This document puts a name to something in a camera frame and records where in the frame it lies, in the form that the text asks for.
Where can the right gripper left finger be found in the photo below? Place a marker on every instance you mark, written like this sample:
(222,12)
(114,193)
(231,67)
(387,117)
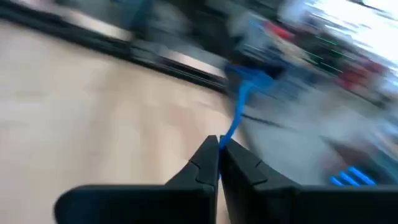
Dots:
(140,205)

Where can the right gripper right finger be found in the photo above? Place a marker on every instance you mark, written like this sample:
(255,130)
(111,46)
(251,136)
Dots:
(280,205)

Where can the black metal table frame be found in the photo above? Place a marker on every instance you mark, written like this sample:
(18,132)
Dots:
(109,46)

